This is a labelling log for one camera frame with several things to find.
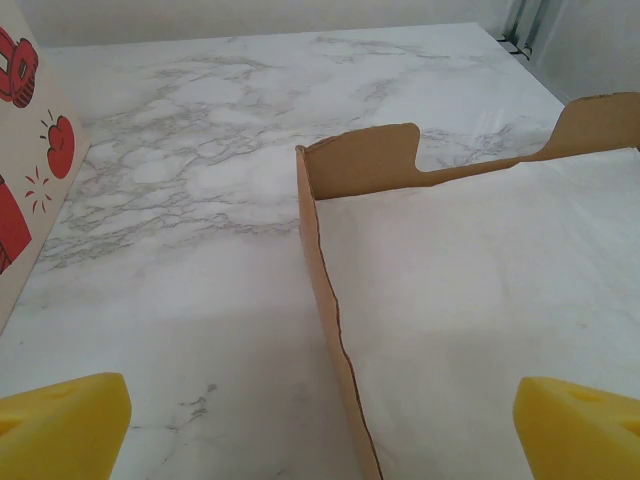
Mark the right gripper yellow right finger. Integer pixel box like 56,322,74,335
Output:
514,375,640,480

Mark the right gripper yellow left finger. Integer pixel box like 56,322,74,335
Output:
0,372,133,480

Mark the white paper bag red print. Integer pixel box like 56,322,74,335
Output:
0,0,93,336

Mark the white napkin stack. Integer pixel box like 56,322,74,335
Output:
314,147,640,480

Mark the brown cardboard tray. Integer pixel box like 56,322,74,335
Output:
294,91,640,480

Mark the right aluminium frame post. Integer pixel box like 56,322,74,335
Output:
499,0,551,61

